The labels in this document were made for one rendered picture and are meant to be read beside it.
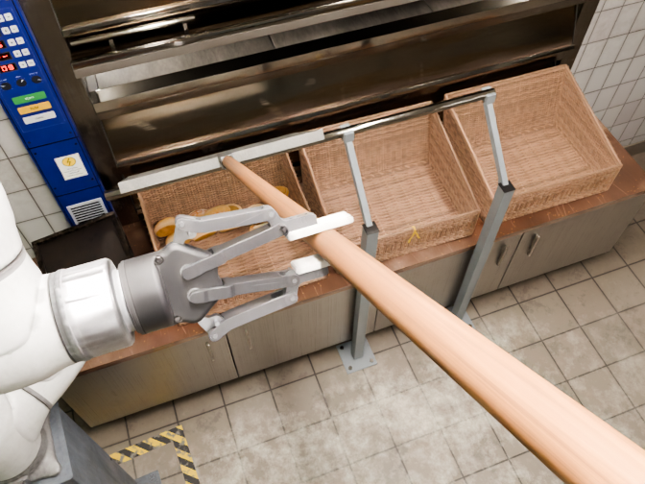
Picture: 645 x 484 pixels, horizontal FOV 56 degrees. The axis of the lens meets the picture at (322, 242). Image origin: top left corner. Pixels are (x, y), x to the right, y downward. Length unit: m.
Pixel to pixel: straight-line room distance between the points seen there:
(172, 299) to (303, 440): 2.01
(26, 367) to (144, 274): 0.13
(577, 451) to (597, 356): 2.70
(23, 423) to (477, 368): 1.26
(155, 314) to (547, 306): 2.54
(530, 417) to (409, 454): 2.31
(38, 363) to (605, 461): 0.48
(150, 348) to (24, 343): 1.59
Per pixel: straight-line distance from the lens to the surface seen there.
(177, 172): 1.62
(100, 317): 0.59
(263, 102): 2.17
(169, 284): 0.61
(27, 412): 1.50
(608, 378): 2.94
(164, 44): 1.77
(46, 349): 0.60
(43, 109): 2.00
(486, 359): 0.33
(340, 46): 2.13
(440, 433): 2.64
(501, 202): 2.09
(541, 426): 0.28
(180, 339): 2.16
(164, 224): 2.28
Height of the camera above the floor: 2.48
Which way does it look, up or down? 55 degrees down
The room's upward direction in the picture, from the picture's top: straight up
